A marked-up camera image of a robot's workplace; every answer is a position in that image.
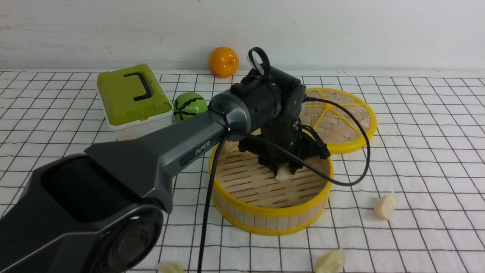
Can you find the white dumpling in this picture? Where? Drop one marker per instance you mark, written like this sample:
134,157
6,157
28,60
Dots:
386,206
283,173

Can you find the bamboo steamer tray yellow rim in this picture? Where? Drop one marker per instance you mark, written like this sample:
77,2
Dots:
249,197

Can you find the toy orange fruit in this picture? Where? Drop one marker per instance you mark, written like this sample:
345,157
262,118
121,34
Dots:
223,62

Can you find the toy watermelon ball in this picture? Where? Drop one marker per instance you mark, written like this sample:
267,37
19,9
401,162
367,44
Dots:
189,104

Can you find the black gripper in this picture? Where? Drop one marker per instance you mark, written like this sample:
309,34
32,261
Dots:
285,140

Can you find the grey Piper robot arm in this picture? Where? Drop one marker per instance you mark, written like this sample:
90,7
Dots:
102,211

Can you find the woven bamboo steamer lid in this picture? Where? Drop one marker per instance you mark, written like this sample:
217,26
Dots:
336,129

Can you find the green dumpling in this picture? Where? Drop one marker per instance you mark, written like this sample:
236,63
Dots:
169,267
332,262

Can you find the green lidded white box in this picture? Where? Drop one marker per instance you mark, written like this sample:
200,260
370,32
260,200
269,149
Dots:
134,102

